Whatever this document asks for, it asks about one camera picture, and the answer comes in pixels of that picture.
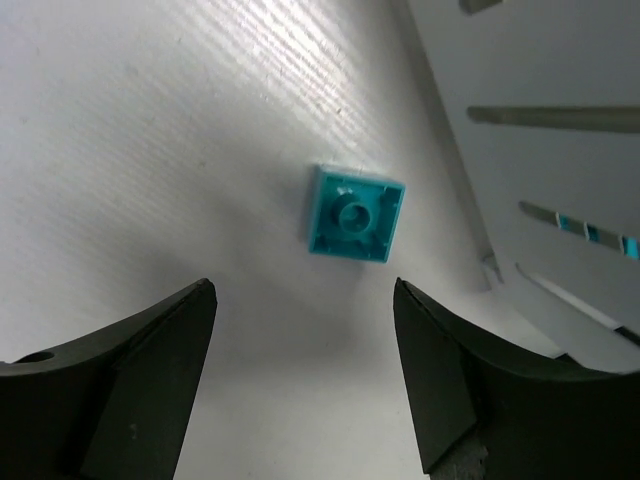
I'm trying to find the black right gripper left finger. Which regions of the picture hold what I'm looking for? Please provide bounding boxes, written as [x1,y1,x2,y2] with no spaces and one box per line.
[1,279,217,479]

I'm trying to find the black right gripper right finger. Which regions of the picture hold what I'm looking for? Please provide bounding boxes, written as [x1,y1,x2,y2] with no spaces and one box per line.
[393,280,639,479]

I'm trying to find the cyan hollow lego brick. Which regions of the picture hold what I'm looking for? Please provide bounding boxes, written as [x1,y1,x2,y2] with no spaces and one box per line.
[307,165,406,263]

